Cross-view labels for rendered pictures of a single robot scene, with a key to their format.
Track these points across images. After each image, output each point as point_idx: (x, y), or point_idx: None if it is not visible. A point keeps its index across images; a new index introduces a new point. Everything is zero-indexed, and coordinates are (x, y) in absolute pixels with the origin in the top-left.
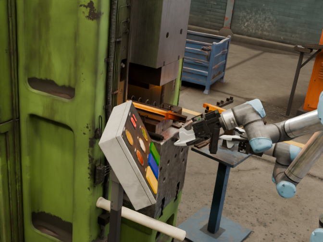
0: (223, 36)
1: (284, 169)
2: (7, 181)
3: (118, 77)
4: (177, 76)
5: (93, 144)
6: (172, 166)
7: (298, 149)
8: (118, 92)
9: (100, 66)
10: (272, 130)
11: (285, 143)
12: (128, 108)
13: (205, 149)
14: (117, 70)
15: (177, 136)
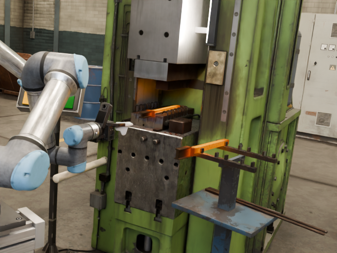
0: None
1: (66, 147)
2: None
3: (126, 65)
4: (165, 79)
5: (100, 106)
6: (141, 166)
7: (69, 127)
8: (127, 79)
9: (106, 50)
10: None
11: (82, 125)
12: None
13: (205, 194)
14: (123, 58)
15: (147, 135)
